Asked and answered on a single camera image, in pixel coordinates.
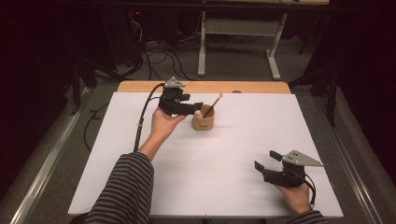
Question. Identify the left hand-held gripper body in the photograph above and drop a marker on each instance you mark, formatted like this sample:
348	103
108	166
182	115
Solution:
171	101

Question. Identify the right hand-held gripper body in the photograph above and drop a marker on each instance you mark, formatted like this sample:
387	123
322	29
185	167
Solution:
289	177

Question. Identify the small wooden cup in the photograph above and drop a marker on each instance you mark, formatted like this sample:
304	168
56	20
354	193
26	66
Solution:
203	123

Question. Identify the person's right hand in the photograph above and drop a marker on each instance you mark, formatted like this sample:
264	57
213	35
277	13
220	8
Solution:
297	199

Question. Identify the person's left hand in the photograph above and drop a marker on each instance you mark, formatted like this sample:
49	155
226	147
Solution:
162	126

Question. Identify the white board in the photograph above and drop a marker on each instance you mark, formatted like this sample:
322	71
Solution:
218	161

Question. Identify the wooden table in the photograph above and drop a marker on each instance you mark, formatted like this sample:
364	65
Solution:
249	87

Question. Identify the dark metal stand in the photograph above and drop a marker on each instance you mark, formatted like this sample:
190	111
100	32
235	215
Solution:
330	81
81	81

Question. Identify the metal floor rail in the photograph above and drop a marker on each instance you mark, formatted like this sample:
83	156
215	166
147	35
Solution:
351	168
43	174

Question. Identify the white metal desk frame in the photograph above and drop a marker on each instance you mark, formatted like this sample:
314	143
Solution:
239	26

